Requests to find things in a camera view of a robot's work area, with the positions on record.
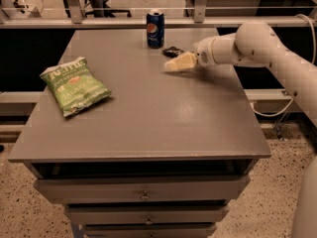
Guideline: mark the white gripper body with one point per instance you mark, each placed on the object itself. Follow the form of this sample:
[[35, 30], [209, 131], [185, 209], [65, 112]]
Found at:
[[202, 54]]

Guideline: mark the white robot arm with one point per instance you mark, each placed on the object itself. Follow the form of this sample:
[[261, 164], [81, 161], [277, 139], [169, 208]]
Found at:
[[256, 44]]

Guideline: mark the top grey drawer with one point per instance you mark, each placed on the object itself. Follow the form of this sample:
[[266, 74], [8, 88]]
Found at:
[[154, 189]]

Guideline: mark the grey drawer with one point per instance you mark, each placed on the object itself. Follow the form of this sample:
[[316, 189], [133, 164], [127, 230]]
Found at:
[[154, 189], [147, 214], [178, 230]]

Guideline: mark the middle grey drawer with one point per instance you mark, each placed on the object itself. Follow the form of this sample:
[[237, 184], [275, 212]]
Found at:
[[147, 214]]

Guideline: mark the grey drawer cabinet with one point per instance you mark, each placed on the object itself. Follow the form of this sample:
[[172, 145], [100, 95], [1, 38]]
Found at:
[[154, 124]]

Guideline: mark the blue pepsi can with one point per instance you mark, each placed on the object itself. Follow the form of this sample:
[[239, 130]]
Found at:
[[155, 28]]

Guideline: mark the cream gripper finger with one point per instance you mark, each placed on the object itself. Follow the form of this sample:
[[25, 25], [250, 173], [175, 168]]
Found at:
[[184, 61]]

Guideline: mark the bottom grey drawer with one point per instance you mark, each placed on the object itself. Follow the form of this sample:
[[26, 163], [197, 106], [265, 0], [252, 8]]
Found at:
[[178, 230]]

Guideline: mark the green jalapeno chip bag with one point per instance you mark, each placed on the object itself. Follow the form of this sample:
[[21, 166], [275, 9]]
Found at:
[[73, 86]]

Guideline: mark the metal railing frame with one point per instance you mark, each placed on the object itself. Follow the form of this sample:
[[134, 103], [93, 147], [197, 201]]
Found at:
[[78, 14]]

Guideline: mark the black rxbar chocolate bar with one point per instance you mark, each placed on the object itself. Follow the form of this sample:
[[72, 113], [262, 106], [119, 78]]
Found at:
[[172, 52]]

